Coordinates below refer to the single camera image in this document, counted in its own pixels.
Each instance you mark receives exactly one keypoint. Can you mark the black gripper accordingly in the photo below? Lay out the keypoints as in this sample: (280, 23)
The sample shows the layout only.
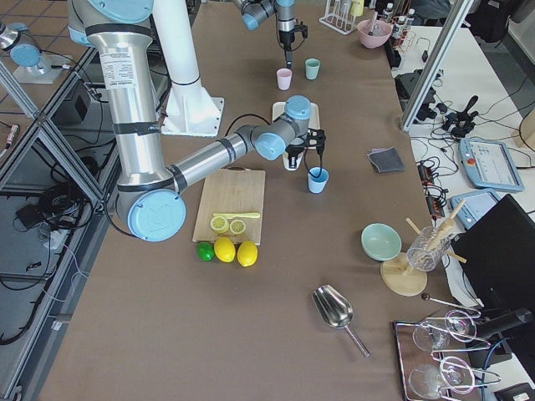
(287, 38)
(293, 150)

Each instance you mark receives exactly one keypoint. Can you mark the pink cup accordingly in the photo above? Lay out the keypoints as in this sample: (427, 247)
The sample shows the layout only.
(284, 78)

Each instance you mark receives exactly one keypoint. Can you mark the green cup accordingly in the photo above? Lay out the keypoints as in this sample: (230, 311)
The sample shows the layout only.
(312, 67)

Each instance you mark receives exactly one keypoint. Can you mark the blue cup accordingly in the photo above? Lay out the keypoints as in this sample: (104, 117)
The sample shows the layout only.
(317, 179)

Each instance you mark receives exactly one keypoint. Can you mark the pale yellow cup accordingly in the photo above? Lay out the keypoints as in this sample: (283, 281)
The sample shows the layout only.
(291, 162)

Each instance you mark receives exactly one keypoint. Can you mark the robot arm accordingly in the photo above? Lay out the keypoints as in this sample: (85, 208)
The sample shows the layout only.
(255, 12)
(149, 191)

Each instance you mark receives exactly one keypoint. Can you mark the cream rabbit tray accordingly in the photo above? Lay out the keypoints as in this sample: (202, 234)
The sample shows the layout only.
(314, 121)

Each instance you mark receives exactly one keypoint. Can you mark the black wine glass tray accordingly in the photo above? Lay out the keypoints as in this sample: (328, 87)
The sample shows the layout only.
(444, 358)

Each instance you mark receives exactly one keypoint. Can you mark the grey folded cloth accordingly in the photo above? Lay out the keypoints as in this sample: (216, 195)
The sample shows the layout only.
(385, 160)

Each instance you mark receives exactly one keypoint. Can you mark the metal muddler stick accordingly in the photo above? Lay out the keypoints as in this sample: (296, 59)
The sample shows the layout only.
(372, 24)

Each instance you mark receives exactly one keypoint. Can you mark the wooden cutting board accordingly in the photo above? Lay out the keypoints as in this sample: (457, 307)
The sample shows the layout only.
(228, 191)

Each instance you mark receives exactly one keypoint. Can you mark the pink ice bowl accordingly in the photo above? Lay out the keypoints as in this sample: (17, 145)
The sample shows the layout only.
(373, 38)

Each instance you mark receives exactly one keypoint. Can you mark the green bowl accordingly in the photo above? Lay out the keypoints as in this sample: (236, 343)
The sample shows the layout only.
(380, 242)

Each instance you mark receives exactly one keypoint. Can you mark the lower lemon half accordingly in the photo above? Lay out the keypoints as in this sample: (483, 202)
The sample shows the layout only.
(237, 227)

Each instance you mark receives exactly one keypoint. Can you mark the yellow plastic knife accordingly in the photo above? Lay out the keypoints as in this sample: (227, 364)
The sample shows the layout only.
(247, 215)

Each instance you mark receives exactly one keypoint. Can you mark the whole lemon near board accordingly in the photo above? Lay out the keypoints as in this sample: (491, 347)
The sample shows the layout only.
(247, 254)

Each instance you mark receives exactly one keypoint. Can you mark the clear glass mug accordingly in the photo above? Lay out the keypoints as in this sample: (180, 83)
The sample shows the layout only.
(428, 248)

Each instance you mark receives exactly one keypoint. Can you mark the green lime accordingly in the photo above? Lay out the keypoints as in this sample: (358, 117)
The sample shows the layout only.
(205, 251)

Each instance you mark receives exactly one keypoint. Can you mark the metal ice scoop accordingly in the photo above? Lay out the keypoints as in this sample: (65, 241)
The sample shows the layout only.
(337, 312)

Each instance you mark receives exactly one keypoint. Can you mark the teach pendant tablet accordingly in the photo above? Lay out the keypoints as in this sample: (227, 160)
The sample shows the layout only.
(488, 164)

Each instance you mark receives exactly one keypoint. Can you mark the black laptop monitor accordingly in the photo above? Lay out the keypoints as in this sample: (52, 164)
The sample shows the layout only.
(499, 252)

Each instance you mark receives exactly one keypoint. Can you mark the white wire bottle rack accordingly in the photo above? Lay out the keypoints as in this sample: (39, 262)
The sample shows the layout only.
(339, 15)

